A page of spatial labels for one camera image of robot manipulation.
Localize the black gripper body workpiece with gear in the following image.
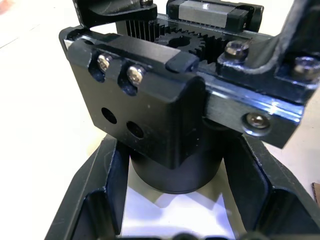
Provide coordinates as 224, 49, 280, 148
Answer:
57, 0, 306, 195

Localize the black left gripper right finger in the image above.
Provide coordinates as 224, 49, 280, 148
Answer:
223, 133, 320, 240

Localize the dark socket-head screw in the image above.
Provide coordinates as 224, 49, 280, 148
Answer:
291, 56, 320, 81
224, 40, 250, 61
243, 111, 272, 133

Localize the black curved finger piece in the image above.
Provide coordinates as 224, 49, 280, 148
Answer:
72, 0, 158, 29

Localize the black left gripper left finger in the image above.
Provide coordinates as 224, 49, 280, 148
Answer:
44, 137, 131, 240

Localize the black finger piece with rough edge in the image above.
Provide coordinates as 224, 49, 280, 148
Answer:
216, 0, 320, 106

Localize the brown cardboard piece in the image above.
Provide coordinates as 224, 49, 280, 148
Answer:
310, 182, 320, 201

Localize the silver round-head screw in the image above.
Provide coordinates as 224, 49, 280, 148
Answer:
96, 53, 113, 74
126, 64, 147, 87

